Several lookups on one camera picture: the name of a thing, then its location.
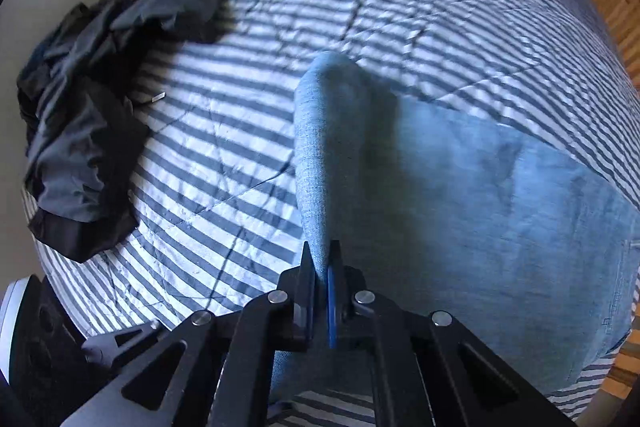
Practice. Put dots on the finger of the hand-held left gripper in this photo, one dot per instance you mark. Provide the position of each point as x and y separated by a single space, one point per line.
120 339

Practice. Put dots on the light blue jeans pants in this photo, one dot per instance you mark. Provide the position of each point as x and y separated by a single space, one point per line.
475 217

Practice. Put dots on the dark grey pants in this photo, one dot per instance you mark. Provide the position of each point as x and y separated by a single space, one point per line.
65 167

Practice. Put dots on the wooden slatted rail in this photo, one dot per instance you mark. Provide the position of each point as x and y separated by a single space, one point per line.
620 17

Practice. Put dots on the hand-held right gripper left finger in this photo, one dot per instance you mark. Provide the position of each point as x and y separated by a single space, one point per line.
305 307

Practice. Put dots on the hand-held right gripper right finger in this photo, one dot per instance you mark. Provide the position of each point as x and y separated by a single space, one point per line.
331 307

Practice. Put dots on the small white tag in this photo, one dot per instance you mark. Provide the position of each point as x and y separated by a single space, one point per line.
157 97

